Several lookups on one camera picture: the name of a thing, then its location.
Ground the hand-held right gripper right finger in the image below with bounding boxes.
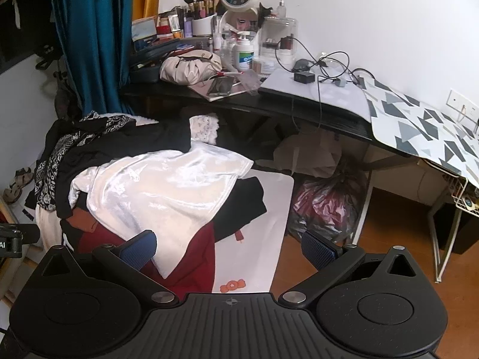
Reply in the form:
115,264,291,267
279,230,418,307

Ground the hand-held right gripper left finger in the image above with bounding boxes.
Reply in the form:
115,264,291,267
39,230,180,307

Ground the black and white patterned knit sweater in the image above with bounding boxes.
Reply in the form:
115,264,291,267
34,114,137,217

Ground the pink plastic bag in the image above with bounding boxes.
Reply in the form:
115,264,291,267
286,157,369,244

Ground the white sheet with orange prints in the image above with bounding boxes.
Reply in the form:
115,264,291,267
211,168,294,294

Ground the pair of sandals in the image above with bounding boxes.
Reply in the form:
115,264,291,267
3,168,37,205

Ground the dark red garment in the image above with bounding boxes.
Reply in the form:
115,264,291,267
77,226,216,302

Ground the white satin garment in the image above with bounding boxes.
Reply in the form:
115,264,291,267
71,144,255,279

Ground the black cloth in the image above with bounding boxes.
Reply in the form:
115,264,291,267
210,177,268,242

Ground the beige plastic bag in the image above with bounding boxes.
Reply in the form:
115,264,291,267
273,123,343,178

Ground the black garment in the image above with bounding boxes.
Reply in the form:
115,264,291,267
47,118,195,173

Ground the white metal table leg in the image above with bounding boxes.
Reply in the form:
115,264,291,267
428,187,468,284

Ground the white lace cloth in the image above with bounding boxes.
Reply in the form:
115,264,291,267
189,114,219,144

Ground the black desk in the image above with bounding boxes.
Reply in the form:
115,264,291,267
120,78,416,158

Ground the white laptop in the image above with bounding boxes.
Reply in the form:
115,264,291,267
258,68,371,122

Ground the dark toiletry case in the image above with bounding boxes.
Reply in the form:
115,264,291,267
129,43,180,84

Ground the smartphone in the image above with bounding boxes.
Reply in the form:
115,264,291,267
207,78,234,97

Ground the white pump lotion bottle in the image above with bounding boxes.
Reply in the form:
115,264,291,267
234,32,256,72

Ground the teal curtain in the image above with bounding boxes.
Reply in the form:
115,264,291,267
50,0,135,115

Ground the light blue box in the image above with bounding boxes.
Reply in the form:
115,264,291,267
131,17,158,51

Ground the clear plastic cosmetic case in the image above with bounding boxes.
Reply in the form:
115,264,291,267
258,17,299,66

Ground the white brush cup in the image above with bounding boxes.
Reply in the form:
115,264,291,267
192,14,217,37

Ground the bunch of makeup brushes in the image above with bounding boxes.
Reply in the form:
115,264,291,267
183,0,222,20

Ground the white wire basket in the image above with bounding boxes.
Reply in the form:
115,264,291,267
443,174,479,217

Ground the beige drawstring pouch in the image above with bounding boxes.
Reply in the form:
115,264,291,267
160,51,223,86

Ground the white wall socket panel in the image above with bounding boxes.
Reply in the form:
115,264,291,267
447,89,479,125

